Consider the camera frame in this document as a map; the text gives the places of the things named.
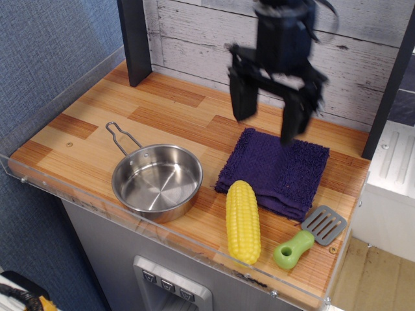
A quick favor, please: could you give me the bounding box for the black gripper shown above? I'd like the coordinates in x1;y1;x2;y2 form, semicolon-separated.
229;1;327;145

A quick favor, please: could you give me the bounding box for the yellow toy corn cob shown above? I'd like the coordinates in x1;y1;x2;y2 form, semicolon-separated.
226;180;261;265

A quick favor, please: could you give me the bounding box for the green handled grey spatula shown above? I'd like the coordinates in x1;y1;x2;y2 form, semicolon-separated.
273;205;348;270

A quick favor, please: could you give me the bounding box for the purple folded cloth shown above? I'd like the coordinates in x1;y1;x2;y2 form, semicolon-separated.
215;128;330;222

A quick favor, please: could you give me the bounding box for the stainless steel pan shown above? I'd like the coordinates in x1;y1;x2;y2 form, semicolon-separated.
106;122;204;223

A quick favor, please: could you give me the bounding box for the grey toy kitchen cabinet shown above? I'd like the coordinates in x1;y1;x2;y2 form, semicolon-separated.
60;198;312;311

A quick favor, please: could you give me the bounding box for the silver dispenser button panel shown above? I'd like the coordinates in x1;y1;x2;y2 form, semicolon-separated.
133;255;213;310

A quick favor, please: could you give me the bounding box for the yellow black object bottom left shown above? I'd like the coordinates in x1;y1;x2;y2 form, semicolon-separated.
1;271;58;311

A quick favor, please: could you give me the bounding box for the dark right shelf post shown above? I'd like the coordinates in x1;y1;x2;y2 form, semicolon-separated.
361;8;414;160

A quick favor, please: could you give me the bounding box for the dark shelf post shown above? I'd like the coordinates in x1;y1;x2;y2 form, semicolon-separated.
117;0;152;87
361;8;414;160

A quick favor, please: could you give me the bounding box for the dark left shelf post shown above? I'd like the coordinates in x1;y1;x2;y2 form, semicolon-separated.
117;0;152;87

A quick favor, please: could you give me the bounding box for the clear acrylic guard rail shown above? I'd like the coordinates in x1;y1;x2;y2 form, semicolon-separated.
0;45;371;308

